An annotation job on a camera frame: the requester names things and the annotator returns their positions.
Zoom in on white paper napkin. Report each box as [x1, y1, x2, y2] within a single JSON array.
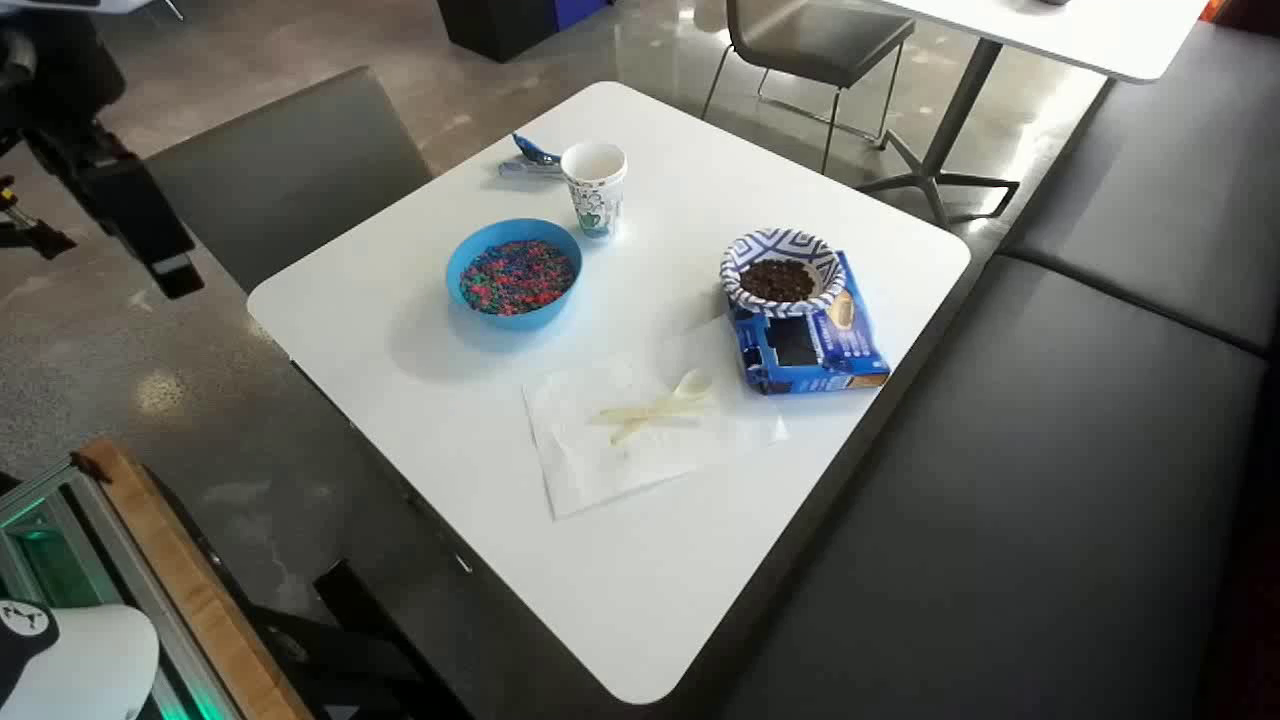
[[526, 359, 733, 521]]

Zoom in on blue plastic cereal bowl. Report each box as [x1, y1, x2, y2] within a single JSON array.
[[444, 215, 583, 328]]

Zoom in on blue patterned paper bowl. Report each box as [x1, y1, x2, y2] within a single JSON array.
[[719, 228, 845, 321]]

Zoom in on patterned paper coffee cup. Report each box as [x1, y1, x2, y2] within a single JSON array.
[[560, 140, 630, 238]]

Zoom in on white plastic fork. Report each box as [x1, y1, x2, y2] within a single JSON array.
[[601, 373, 710, 440]]

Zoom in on blue cookie package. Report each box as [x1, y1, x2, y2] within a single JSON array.
[[729, 266, 893, 398]]

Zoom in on small blue wrapper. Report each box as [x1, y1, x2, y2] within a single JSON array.
[[514, 133, 560, 169]]

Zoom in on black chair in background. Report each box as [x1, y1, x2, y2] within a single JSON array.
[[702, 0, 916, 150]]

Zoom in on dark chair near table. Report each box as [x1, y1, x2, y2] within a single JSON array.
[[147, 68, 434, 293]]

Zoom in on black bench seat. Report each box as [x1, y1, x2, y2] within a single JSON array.
[[717, 26, 1280, 720]]

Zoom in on wooden framed cart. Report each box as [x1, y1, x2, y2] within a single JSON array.
[[0, 443, 315, 720]]

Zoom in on white background table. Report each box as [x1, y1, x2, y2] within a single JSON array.
[[876, 0, 1210, 224]]

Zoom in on black tripod stand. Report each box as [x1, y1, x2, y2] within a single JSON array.
[[0, 0, 205, 300]]

